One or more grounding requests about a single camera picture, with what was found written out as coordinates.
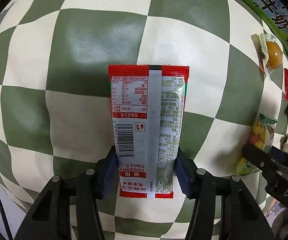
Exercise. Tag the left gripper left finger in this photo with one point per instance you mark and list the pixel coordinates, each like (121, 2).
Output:
(49, 217)

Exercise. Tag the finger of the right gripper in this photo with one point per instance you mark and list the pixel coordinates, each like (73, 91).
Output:
(279, 155)
(273, 172)

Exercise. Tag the brown egg packet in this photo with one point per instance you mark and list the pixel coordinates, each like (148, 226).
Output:
(268, 51)

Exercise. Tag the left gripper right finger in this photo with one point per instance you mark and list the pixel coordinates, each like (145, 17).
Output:
(240, 217)

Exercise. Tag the red white sachet packet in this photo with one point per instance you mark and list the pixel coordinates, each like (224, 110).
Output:
(147, 109)

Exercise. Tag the colourful candy bag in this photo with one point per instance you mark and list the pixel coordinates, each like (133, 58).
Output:
(261, 135)

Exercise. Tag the checkered green white mat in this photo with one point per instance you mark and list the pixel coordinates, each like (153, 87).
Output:
(54, 89)

